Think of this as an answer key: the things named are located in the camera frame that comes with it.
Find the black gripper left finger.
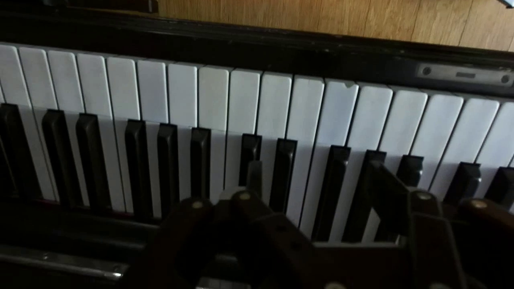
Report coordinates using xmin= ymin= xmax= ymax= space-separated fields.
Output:
xmin=127 ymin=159 xmax=328 ymax=289

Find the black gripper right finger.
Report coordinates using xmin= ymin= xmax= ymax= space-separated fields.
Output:
xmin=320 ymin=151 xmax=514 ymax=289

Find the black and white keyboard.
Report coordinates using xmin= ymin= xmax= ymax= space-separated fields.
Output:
xmin=0 ymin=0 xmax=514 ymax=289

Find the silver piano lock plate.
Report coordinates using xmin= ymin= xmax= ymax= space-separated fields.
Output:
xmin=416 ymin=63 xmax=514 ymax=87

